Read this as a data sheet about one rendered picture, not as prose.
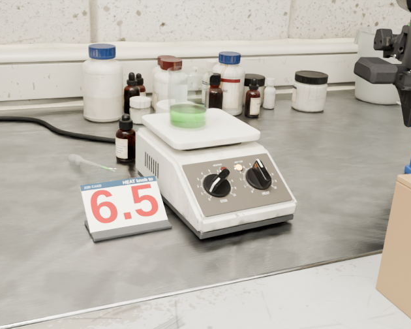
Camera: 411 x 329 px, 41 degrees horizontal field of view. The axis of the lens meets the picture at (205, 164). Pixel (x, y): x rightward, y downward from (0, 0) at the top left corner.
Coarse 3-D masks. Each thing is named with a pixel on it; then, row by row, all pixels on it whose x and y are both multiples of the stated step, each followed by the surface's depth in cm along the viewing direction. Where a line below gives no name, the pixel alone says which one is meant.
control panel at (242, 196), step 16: (224, 160) 64; (240, 160) 65; (192, 176) 61; (240, 176) 63; (272, 176) 65; (240, 192) 62; (256, 192) 63; (272, 192) 63; (288, 192) 64; (208, 208) 59; (224, 208) 60; (240, 208) 60
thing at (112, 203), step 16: (96, 192) 62; (112, 192) 62; (128, 192) 63; (144, 192) 64; (96, 208) 61; (112, 208) 61; (128, 208) 62; (144, 208) 63; (160, 208) 63; (96, 224) 60
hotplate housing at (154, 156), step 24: (144, 144) 70; (168, 144) 67; (240, 144) 68; (144, 168) 71; (168, 168) 64; (168, 192) 65; (192, 192) 60; (192, 216) 59; (216, 216) 59; (240, 216) 60; (264, 216) 62; (288, 216) 64
